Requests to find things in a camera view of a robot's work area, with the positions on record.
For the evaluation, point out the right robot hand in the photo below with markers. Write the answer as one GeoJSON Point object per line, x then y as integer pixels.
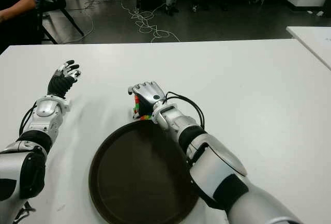
{"type": "Point", "coordinates": [148, 94]}

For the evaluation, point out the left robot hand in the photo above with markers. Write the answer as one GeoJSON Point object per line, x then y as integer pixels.
{"type": "Point", "coordinates": [58, 84]}

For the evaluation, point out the multicoloured Rubik's cube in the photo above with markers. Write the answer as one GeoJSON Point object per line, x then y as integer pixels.
{"type": "Point", "coordinates": [136, 106]}

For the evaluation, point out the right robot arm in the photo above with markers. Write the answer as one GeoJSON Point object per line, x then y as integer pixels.
{"type": "Point", "coordinates": [227, 172]}

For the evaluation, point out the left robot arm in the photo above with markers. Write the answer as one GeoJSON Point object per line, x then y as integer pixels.
{"type": "Point", "coordinates": [13, 167]}

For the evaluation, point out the dark round plate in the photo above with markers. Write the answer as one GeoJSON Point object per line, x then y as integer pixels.
{"type": "Point", "coordinates": [139, 175]}

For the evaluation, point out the black office chair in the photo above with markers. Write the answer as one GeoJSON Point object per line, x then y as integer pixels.
{"type": "Point", "coordinates": [58, 1]}

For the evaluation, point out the white side table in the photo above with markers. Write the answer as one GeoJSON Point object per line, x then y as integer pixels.
{"type": "Point", "coordinates": [310, 43]}

